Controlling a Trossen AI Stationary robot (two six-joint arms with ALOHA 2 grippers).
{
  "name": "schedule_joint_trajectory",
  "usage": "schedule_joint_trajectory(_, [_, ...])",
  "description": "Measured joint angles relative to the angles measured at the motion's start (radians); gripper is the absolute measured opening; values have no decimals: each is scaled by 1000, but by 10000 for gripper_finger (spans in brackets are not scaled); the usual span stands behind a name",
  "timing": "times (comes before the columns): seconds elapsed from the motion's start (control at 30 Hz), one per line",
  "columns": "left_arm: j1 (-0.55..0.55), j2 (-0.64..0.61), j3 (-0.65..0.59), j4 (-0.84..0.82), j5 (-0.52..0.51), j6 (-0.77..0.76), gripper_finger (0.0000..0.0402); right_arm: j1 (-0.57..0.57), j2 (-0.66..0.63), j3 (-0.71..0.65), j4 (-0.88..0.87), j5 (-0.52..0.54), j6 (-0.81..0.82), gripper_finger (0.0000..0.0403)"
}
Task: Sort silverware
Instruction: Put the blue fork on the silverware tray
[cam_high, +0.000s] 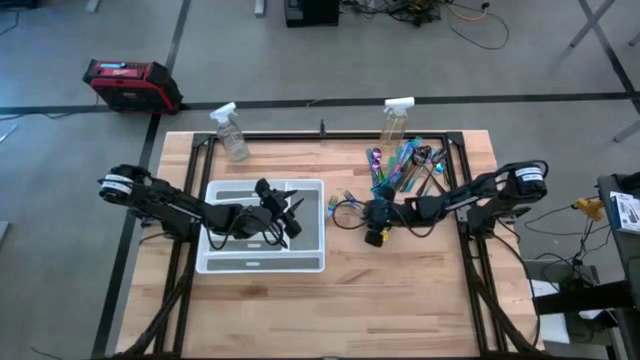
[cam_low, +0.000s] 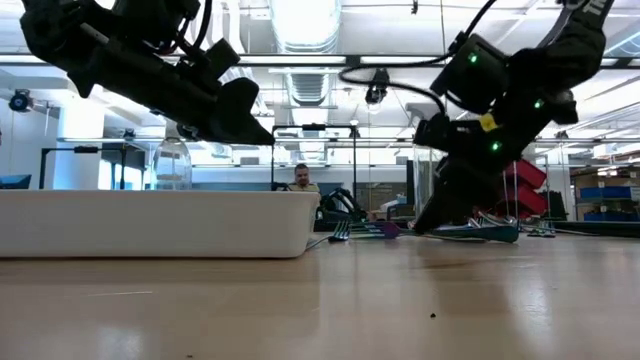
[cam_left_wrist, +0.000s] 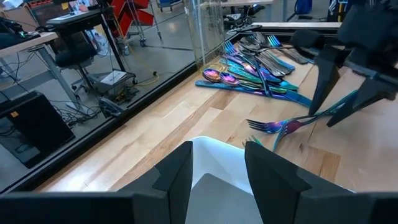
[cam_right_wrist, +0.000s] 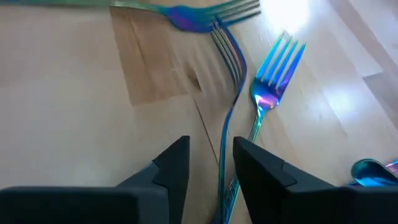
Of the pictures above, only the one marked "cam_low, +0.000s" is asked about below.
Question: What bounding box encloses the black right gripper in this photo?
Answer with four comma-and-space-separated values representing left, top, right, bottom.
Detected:
413, 99, 546, 235

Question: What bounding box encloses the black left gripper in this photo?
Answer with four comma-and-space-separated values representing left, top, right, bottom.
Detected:
97, 47, 275, 147

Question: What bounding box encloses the large iridescent spoon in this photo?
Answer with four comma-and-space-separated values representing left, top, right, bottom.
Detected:
474, 212, 519, 229
519, 219, 601, 237

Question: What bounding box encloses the iridescent fork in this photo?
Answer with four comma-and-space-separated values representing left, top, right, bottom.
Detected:
305, 219, 351, 251

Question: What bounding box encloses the white cutlery tray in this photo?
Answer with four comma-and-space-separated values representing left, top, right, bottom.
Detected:
0, 189, 321, 259

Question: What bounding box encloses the iridescent knife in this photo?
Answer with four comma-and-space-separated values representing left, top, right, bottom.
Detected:
429, 224, 521, 245

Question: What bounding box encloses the red storage bin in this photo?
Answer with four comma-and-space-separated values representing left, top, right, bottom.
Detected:
502, 159, 549, 190
494, 184, 549, 219

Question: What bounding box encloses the clear spray bottle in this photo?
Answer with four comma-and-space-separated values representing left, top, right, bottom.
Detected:
152, 119, 194, 191

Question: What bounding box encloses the person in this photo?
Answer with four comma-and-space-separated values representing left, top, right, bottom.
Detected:
287, 163, 322, 194

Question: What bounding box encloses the blue storage bin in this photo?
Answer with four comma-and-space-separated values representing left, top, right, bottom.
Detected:
582, 212, 640, 223
579, 185, 640, 201

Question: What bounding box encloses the blue monitor screen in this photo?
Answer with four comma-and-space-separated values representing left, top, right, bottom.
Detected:
0, 174, 32, 190

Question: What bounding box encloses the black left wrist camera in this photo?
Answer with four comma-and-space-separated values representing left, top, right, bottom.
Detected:
206, 37, 242, 77

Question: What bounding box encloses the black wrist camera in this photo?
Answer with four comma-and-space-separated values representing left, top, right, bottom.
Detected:
429, 33, 510, 115
206, 37, 242, 77

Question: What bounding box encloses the black metal stand frame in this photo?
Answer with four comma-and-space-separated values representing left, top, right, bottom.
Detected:
39, 145, 126, 190
271, 123, 359, 199

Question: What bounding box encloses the silver ventilation duct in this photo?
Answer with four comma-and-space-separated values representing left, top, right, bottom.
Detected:
268, 0, 344, 109

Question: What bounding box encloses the black right camera cable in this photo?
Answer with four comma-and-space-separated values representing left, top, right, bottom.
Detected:
338, 0, 500, 115

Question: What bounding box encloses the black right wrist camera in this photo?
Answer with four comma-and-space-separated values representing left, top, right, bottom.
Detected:
429, 33, 510, 115

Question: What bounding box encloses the black overhead frame beam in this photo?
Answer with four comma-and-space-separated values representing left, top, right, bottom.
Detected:
0, 52, 640, 69

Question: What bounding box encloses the black overhead camera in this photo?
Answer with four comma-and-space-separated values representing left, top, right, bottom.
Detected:
364, 68, 391, 106

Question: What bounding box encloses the blue round ceiling camera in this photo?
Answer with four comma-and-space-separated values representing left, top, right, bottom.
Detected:
8, 88, 34, 113

